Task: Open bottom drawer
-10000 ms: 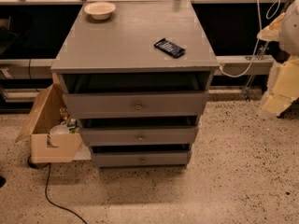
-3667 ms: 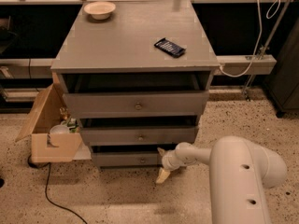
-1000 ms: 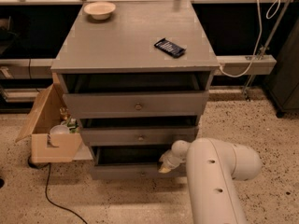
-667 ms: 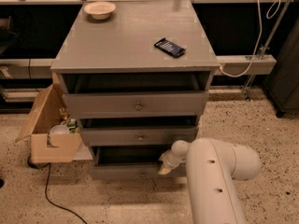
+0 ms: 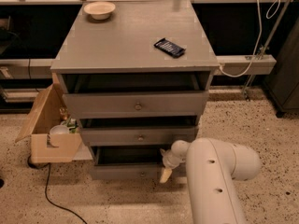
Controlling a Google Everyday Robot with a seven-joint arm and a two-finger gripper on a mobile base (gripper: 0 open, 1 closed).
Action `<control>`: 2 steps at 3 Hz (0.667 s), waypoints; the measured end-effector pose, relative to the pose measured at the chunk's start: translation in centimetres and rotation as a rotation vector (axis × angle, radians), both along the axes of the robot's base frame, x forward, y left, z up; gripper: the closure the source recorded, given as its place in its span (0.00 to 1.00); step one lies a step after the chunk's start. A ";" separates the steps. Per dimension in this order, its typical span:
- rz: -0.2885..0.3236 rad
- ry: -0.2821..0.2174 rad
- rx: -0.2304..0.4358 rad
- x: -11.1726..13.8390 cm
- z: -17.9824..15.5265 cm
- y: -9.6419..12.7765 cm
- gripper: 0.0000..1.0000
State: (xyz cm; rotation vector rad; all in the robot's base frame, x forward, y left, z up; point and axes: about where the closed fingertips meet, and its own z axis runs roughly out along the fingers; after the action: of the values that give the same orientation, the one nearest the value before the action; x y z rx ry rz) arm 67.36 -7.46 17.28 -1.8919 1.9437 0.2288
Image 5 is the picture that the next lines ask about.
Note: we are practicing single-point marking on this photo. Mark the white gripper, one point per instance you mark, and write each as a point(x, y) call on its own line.
point(169, 162)

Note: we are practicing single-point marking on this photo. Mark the grey bottom drawer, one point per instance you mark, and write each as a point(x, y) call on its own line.
point(128, 162)

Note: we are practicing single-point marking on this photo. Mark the grey drawer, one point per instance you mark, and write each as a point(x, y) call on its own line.
point(128, 162)
point(103, 137)
point(135, 104)

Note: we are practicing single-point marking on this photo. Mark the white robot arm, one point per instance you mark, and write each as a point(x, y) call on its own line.
point(212, 167)

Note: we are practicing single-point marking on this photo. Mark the grey middle drawer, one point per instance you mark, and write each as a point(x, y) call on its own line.
point(103, 137)

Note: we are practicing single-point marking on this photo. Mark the grey drawer cabinet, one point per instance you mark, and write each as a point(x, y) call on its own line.
point(118, 56)

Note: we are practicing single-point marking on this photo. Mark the grey top drawer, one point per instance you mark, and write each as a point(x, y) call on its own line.
point(135, 104)

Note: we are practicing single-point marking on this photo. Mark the green items in box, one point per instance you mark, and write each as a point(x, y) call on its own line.
point(68, 121)

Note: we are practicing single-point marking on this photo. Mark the cardboard box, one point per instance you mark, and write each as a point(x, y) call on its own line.
point(47, 113)

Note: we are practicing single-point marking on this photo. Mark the dark grey side cabinet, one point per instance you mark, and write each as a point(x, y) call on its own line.
point(283, 82)

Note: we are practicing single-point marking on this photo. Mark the metal pole stand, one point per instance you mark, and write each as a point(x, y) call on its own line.
point(262, 51)

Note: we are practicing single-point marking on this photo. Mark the white bowl on cabinet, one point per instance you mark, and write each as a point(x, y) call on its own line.
point(99, 10)

